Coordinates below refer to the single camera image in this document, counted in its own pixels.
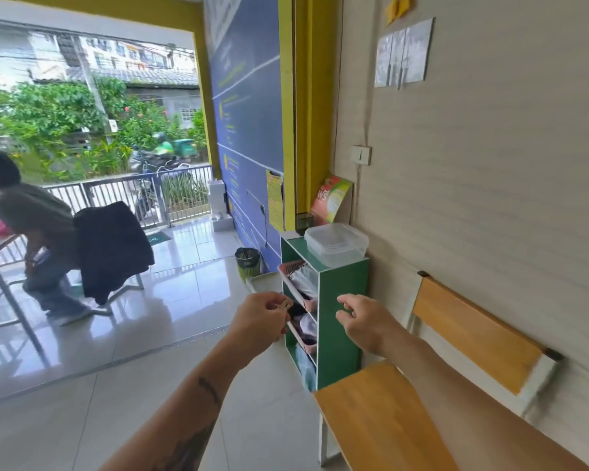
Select person's left hand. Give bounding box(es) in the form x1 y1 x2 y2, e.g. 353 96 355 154
224 291 294 355

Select person's right hand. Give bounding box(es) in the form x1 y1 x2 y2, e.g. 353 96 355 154
335 294 413 358

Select person's left forearm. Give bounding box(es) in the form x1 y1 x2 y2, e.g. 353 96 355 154
99 333 256 471

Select person's right forearm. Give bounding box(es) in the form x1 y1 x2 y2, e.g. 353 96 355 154
380 331 589 471

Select green shelf cabinet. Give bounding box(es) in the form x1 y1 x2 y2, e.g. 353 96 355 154
280 231 370 392

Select pink plastic basket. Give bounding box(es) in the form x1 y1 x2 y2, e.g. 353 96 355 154
278 260 319 312
287 314 319 355

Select clear plastic lidded container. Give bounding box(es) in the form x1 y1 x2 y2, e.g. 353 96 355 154
304 222 369 268

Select yellow paper notice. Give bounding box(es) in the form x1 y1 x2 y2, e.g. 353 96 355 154
266 170 285 233

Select white water dispenser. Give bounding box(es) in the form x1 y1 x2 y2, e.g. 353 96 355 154
207 178 234 233

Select white metal chair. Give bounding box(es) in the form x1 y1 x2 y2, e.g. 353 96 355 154
59 272 145 326

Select black jacket on chair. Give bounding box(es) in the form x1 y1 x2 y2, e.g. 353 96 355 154
73 201 155 305

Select parked motorcycle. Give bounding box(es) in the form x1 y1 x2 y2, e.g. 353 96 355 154
129 146 192 222

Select wooden table with metal legs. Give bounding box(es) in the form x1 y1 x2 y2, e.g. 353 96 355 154
0 233 47 358

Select yellow sticky notes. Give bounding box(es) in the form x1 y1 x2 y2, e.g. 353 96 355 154
385 0 415 25

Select wooden chair with white frame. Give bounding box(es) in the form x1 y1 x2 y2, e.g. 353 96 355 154
313 271 564 471

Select blue wall banner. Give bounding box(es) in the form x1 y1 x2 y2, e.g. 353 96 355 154
204 0 285 272

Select white papers on wall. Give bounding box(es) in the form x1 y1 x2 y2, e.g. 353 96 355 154
374 17 435 90

